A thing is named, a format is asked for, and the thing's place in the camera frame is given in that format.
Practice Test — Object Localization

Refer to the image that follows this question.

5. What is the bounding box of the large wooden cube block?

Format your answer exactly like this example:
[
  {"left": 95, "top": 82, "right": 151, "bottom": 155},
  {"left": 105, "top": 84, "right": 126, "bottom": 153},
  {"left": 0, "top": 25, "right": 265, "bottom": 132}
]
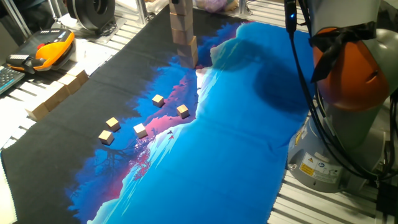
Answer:
[
  {"left": 172, "top": 27, "right": 195, "bottom": 45},
  {"left": 179, "top": 51, "right": 199, "bottom": 70},
  {"left": 169, "top": 12, "right": 194, "bottom": 32},
  {"left": 169, "top": 0, "right": 194, "bottom": 16},
  {"left": 176, "top": 35, "right": 198, "bottom": 58}
]

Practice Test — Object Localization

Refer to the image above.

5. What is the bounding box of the white crumpled cloth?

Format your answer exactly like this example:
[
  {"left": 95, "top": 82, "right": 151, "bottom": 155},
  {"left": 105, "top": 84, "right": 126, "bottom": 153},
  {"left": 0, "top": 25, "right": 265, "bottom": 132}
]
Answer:
[{"left": 147, "top": 0, "right": 169, "bottom": 14}]

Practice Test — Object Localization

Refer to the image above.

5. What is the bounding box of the purple plastic bag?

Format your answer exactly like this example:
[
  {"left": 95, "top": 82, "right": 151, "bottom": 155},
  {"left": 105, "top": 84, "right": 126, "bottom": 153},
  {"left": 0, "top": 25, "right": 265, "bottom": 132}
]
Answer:
[{"left": 194, "top": 0, "right": 229, "bottom": 14}]

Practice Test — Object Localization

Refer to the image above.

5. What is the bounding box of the white paper sheet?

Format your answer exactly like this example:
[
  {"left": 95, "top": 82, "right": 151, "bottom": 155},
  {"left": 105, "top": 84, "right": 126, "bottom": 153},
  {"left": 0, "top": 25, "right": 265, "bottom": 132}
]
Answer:
[{"left": 68, "top": 39, "right": 115, "bottom": 77}]

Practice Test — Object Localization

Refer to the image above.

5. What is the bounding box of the small wooden cube block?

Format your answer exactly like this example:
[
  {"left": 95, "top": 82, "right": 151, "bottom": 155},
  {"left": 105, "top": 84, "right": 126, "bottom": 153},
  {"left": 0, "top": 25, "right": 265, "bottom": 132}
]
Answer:
[
  {"left": 151, "top": 94, "right": 165, "bottom": 108},
  {"left": 105, "top": 116, "right": 122, "bottom": 133},
  {"left": 132, "top": 123, "right": 149, "bottom": 139},
  {"left": 98, "top": 129, "right": 115, "bottom": 146},
  {"left": 175, "top": 104, "right": 190, "bottom": 120}
]

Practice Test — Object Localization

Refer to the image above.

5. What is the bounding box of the medium wooden cube block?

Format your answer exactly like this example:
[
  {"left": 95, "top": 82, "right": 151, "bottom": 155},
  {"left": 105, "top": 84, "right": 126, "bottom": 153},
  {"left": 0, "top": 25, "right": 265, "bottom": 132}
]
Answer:
[
  {"left": 24, "top": 101, "right": 50, "bottom": 122},
  {"left": 49, "top": 80, "right": 72, "bottom": 103},
  {"left": 39, "top": 90, "right": 62, "bottom": 112},
  {"left": 67, "top": 65, "right": 90, "bottom": 86},
  {"left": 57, "top": 73, "right": 82, "bottom": 96}
]

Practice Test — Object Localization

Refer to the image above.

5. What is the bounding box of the orange and black teach pendant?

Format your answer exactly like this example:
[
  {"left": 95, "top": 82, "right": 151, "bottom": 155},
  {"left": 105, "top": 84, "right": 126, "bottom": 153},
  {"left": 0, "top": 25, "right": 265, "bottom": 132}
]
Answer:
[{"left": 5, "top": 27, "right": 76, "bottom": 75}]

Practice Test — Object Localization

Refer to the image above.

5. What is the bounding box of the printed landscape cloth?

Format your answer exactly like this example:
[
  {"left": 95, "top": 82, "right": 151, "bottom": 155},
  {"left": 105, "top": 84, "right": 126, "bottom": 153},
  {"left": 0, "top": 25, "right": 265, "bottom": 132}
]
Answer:
[{"left": 0, "top": 2, "right": 313, "bottom": 224}]

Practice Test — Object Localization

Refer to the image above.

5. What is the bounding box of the black computer keyboard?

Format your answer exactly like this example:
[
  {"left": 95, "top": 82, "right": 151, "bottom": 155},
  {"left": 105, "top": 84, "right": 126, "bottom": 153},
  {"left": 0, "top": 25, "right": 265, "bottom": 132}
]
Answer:
[{"left": 0, "top": 64, "right": 26, "bottom": 96}]

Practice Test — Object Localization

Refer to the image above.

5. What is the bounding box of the black jacket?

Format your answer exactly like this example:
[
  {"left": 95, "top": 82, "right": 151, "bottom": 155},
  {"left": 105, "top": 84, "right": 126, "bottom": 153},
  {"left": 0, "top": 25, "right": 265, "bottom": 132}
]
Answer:
[{"left": 377, "top": 0, "right": 398, "bottom": 32}]

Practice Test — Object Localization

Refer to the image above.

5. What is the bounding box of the white foam sheet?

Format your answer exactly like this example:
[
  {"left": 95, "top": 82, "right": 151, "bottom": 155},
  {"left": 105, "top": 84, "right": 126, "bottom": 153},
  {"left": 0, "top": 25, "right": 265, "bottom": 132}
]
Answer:
[{"left": 0, "top": 152, "right": 19, "bottom": 224}]

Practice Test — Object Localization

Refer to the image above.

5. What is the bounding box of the black arm cable with connector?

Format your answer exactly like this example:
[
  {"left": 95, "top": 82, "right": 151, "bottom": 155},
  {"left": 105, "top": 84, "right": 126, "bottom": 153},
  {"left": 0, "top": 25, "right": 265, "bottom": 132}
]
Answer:
[{"left": 283, "top": 0, "right": 379, "bottom": 181}]

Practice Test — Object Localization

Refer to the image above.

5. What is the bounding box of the black arm strap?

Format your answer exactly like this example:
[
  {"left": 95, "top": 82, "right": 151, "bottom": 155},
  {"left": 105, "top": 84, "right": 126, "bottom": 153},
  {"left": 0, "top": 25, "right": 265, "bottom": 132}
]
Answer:
[{"left": 309, "top": 21, "right": 377, "bottom": 83}]

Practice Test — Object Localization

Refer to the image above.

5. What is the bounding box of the black cable bundle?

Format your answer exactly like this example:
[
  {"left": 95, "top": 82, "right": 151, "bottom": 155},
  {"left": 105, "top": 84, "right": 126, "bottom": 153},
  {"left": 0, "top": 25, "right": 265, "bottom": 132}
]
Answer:
[{"left": 382, "top": 95, "right": 398, "bottom": 187}]

